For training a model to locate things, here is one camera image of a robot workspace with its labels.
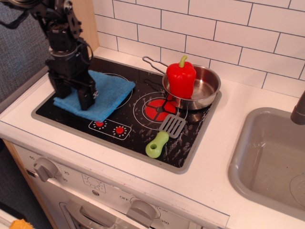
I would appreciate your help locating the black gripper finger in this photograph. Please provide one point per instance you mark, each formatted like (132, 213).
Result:
(61, 89)
(86, 98)

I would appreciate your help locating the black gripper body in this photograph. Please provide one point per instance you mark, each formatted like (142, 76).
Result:
(72, 66)

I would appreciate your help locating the blue cloth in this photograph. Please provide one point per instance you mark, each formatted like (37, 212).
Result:
(112, 90)

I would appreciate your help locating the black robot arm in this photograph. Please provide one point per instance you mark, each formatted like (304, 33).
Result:
(56, 18)

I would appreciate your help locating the black toy stove top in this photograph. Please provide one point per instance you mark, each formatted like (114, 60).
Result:
(136, 121)

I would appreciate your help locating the grey left oven knob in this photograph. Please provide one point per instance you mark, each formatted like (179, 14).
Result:
(45, 169)

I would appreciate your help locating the grey oven knob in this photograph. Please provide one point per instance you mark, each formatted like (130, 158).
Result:
(45, 169)
(142, 213)

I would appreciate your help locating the grey green toy spatula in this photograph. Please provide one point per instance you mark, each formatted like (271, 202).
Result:
(171, 127)

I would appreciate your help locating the red toy bell pepper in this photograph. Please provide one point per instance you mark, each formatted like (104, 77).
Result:
(181, 77)

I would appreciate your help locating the white toy oven front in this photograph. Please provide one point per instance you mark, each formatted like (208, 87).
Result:
(74, 200)

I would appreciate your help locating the steel pan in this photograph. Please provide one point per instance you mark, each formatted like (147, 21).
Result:
(206, 88)

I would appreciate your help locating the grey right oven knob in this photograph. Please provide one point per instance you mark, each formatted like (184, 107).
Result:
(142, 213)

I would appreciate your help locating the orange object bottom left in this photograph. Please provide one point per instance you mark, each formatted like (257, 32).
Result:
(20, 224)

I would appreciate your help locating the grey sink basin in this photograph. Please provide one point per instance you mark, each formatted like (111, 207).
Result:
(268, 164)

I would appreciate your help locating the grey faucet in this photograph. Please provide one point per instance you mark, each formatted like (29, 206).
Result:
(298, 113)

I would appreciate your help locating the wooden side post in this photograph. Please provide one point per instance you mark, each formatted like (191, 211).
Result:
(87, 17)

